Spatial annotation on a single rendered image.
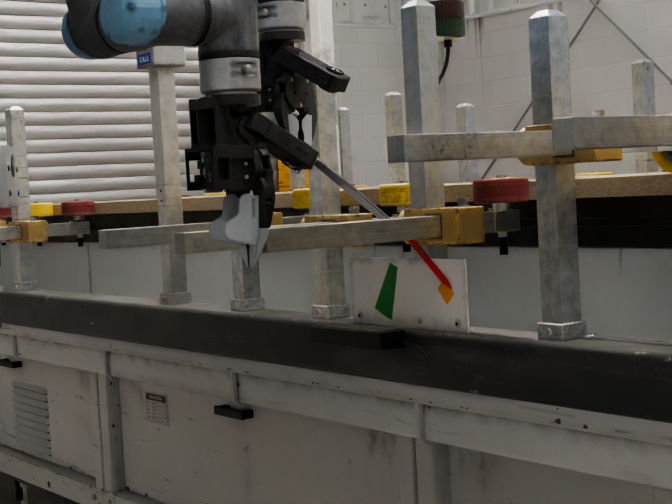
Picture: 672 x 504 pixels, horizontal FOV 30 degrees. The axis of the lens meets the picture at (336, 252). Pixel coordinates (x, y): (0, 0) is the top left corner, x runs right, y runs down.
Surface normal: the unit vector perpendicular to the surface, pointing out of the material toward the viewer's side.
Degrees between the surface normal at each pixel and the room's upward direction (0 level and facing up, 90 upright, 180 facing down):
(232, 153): 90
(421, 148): 90
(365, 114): 90
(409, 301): 90
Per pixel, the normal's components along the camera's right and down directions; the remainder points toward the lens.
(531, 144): 0.58, 0.01
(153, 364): -0.81, 0.07
